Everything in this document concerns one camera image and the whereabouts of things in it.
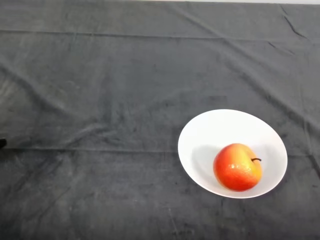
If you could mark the black cloth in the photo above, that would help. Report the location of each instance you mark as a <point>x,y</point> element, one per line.
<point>125,75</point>

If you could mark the white round plate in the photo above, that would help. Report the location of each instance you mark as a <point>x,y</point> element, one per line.
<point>200,140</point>

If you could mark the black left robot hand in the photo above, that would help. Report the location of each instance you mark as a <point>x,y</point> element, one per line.
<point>2,143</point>

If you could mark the red yellow apple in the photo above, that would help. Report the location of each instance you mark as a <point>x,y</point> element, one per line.
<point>237,170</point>

